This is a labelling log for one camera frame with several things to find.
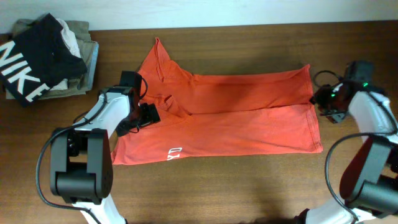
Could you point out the white folded garment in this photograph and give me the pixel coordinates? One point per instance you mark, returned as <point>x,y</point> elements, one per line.
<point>71,43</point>

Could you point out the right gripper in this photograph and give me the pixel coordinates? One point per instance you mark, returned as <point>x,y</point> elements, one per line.
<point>316,99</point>

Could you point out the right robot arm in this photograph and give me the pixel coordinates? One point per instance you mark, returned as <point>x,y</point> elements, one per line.
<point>365,193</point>

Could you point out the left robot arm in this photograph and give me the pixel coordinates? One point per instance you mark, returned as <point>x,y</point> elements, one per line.
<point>81,170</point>

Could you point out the red t-shirt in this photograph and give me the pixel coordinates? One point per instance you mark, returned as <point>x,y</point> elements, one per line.
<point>221,115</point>

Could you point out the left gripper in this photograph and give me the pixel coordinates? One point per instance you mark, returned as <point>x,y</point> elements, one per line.
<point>150,114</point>

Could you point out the olive folded garment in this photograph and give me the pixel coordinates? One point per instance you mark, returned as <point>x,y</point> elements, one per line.
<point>80,29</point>

